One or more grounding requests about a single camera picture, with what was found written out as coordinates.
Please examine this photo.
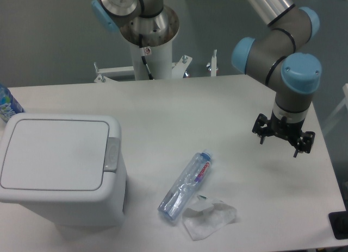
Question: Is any crumpled clear plastic wrapper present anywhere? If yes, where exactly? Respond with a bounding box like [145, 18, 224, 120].
[182, 195, 237, 241]

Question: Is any white push-lid trash can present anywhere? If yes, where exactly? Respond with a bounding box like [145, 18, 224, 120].
[1, 113, 127, 226]

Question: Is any white frame at right edge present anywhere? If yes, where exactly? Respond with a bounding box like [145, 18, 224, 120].
[322, 84, 347, 136]

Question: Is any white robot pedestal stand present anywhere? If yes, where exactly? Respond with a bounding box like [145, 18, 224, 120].
[93, 4, 220, 84]

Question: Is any blue labelled bottle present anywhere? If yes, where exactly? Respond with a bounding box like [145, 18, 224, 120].
[1, 84, 25, 123]

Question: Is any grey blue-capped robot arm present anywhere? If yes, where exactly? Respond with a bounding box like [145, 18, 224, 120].
[91, 0, 322, 153]

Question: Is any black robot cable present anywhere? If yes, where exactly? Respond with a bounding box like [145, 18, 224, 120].
[138, 33, 156, 80]

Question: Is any clear empty plastic bottle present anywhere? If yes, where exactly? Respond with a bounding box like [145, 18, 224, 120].
[158, 149, 213, 222]

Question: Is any black device at table edge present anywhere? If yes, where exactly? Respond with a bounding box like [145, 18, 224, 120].
[328, 211, 347, 240]

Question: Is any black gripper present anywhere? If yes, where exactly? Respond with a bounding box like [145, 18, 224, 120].
[252, 110, 315, 158]

